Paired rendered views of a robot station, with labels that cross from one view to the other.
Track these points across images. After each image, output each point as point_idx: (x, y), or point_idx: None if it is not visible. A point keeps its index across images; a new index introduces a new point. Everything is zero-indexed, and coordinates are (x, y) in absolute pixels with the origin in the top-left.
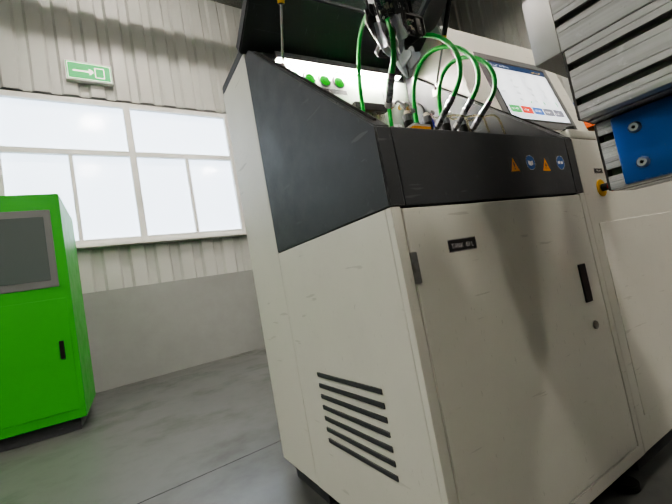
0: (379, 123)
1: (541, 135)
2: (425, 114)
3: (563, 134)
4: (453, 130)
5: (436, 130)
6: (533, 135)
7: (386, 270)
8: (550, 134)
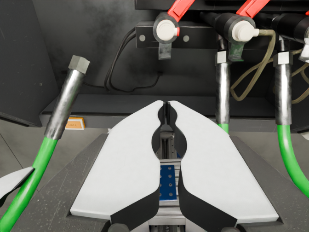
0: (32, 126)
1: (299, 121)
2: (236, 36)
3: (306, 132)
4: (277, 49)
5: (89, 127)
6: (307, 115)
7: None
8: (293, 128)
